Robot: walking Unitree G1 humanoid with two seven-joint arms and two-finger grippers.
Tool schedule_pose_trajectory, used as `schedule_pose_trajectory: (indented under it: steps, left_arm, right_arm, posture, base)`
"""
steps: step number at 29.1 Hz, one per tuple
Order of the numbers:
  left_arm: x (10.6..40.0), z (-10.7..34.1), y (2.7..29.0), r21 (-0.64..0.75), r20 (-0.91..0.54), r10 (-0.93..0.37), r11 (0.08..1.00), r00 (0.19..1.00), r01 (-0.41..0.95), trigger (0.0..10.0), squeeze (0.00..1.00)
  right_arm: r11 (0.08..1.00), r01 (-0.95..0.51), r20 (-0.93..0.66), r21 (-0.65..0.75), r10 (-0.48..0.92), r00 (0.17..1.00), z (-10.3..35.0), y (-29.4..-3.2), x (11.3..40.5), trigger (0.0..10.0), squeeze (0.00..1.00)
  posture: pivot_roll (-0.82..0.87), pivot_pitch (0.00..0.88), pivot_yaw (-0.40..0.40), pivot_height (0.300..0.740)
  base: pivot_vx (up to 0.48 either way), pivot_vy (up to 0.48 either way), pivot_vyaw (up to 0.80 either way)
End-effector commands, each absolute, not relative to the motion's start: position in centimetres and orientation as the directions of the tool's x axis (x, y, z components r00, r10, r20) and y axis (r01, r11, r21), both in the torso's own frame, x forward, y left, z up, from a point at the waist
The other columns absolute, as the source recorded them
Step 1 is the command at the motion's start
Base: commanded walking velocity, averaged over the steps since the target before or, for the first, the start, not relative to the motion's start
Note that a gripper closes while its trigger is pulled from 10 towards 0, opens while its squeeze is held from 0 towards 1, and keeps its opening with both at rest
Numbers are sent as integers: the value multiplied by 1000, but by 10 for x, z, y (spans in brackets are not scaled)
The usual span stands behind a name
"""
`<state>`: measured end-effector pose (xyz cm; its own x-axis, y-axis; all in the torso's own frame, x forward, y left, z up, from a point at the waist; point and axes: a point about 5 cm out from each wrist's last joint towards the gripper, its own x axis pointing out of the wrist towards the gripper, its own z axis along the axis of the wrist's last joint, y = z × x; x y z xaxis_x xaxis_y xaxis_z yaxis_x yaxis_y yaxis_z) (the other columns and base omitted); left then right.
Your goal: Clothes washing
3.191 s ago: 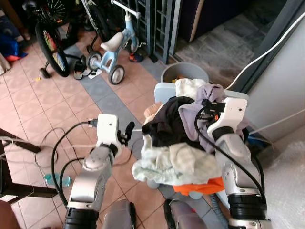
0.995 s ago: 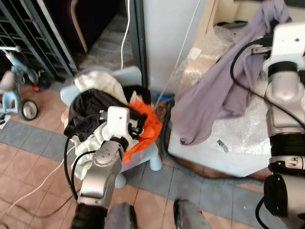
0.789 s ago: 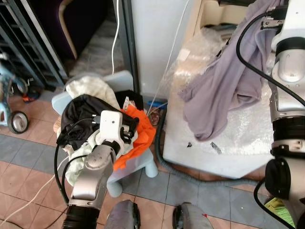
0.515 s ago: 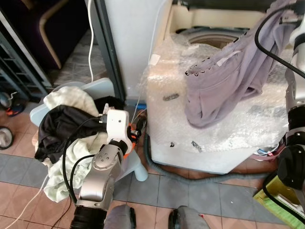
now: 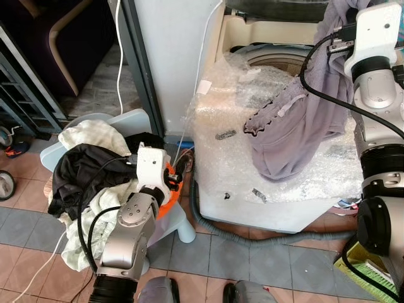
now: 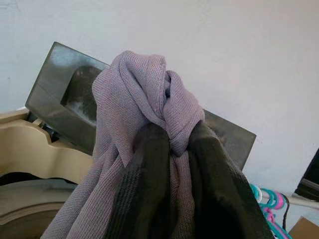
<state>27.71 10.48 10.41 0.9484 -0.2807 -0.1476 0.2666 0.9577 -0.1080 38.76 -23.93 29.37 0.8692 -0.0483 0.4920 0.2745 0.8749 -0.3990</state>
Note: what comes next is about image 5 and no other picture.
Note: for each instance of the purple garment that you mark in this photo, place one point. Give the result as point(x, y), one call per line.
point(297, 132)

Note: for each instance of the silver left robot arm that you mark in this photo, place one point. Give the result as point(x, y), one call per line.
point(126, 233)

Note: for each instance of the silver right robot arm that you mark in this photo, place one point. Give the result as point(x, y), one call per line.
point(376, 88)

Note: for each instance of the white top-load washing machine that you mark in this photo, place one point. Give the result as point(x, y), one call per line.
point(170, 57)

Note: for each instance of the dark sandal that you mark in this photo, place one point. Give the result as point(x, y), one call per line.
point(183, 163)

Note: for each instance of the orange garment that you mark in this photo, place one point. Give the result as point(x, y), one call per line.
point(169, 201)

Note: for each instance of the clear bubble wrap sheet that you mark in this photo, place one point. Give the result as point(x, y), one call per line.
point(218, 164)

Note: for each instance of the cream towel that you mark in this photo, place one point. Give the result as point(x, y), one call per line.
point(95, 134)

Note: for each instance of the black garment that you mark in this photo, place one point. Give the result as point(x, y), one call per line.
point(82, 173)

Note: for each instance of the white sticker label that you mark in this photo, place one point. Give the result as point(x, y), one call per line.
point(204, 88)

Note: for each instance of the pale white-green garment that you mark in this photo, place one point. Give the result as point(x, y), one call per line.
point(72, 243)

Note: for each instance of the grey right robot leg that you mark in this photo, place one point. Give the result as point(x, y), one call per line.
point(249, 293)

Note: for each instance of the blue and orange shoe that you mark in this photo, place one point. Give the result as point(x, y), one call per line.
point(16, 150)

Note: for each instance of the black and white wheel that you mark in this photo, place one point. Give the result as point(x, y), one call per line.
point(5, 185)

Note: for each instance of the dark metal rack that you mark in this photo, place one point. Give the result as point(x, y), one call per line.
point(25, 95)

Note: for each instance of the dark chair with wooden trim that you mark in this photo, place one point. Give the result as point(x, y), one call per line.
point(38, 44)

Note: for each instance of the yellow-green brush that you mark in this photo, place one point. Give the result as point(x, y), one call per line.
point(356, 268)

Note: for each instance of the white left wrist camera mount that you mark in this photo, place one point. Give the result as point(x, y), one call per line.
point(151, 165)

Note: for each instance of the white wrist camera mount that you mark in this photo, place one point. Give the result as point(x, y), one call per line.
point(375, 31)
point(151, 165)

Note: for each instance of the grey metal door frame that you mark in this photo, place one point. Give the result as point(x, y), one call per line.
point(142, 69)

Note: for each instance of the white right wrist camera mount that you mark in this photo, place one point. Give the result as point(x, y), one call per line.
point(375, 31)

